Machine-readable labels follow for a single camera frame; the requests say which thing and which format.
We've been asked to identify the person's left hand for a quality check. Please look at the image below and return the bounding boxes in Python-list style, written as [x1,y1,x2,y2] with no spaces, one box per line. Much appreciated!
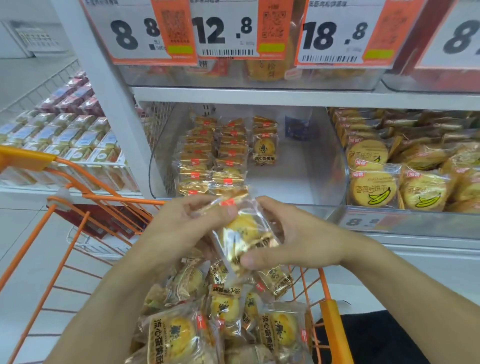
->
[133,194,240,279]

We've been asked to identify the person's right hand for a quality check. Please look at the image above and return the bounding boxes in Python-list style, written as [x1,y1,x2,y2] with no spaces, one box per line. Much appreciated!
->
[239,194,377,272]

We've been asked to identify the egg-yolk pastry packet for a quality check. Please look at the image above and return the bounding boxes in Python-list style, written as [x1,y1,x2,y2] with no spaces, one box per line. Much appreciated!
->
[193,187,282,277]

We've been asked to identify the rows of egg yolk packets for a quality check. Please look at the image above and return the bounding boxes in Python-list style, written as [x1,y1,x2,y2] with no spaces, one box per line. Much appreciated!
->
[172,112,280,198]

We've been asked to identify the pile of pastry packets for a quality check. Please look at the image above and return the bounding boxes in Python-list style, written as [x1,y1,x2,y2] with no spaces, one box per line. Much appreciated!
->
[125,247,314,364]

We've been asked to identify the white metal store shelf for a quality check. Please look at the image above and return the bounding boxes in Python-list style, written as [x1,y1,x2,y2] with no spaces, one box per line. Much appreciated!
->
[50,0,480,301]

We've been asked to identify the orange shopping cart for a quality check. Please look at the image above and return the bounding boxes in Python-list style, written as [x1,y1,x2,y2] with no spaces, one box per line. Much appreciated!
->
[0,145,355,364]

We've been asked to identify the person's right forearm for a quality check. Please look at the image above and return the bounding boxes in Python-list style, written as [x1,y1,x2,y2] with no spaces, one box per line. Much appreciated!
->
[341,239,480,364]

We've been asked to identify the person's left forearm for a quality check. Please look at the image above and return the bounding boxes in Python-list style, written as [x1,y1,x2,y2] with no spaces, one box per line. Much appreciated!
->
[43,247,177,364]

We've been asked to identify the person's right leg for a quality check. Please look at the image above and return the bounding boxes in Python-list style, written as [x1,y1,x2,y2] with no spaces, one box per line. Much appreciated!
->
[313,310,430,364]

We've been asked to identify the red carton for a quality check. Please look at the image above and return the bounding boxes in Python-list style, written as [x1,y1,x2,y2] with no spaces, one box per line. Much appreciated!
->
[391,0,480,93]

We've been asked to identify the group of banana biscuit packets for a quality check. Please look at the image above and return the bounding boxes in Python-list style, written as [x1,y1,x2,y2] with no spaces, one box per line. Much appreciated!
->
[329,107,480,215]

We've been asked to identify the red box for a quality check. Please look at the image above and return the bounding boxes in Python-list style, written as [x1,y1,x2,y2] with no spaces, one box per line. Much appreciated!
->
[48,202,149,239]

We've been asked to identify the blue paper label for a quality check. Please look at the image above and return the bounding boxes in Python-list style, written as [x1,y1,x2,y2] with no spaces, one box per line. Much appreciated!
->
[284,115,311,142]

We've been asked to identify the group of silver boxed cakes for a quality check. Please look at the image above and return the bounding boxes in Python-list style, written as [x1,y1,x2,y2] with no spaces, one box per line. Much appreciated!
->
[0,70,138,192]

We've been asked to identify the pile of golden cake packets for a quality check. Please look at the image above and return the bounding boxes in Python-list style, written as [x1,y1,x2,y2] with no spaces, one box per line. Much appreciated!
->
[245,58,297,83]

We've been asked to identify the white wire rack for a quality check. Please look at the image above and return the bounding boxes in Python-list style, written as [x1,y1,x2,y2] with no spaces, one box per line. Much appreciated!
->
[0,58,142,196]

